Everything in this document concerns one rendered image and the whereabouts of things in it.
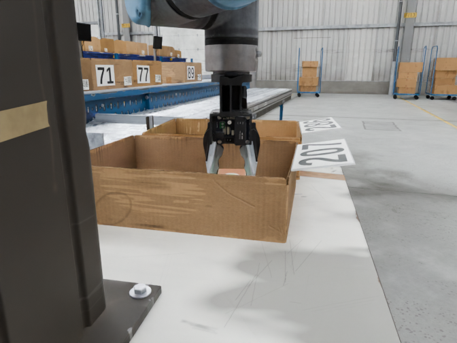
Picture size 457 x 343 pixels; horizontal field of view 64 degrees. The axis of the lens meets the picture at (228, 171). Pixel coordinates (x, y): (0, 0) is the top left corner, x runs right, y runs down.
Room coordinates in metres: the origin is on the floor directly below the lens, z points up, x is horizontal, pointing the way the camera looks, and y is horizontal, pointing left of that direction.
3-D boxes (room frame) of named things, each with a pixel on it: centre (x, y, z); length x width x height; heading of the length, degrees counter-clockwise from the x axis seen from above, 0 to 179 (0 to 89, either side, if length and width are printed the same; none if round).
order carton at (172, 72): (3.30, 0.44, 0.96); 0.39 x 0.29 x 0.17; 163
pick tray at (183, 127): (0.98, 0.00, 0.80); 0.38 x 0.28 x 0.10; 81
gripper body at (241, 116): (0.65, -0.01, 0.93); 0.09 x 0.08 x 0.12; 178
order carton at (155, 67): (2.55, 0.67, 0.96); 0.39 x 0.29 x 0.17; 163
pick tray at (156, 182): (0.67, 0.07, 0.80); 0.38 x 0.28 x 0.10; 77
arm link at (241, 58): (0.66, -0.01, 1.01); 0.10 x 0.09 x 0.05; 88
